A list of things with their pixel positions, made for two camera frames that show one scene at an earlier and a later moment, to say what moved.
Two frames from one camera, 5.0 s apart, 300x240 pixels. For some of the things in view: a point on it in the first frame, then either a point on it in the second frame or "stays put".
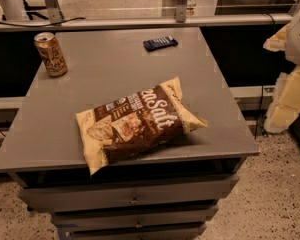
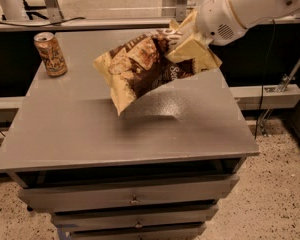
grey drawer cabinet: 168,192 stays put
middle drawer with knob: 135,215 stays put
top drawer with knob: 128,193 stays put
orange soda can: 52,56 stays put
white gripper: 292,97 → 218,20
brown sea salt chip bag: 136,124 → 141,65
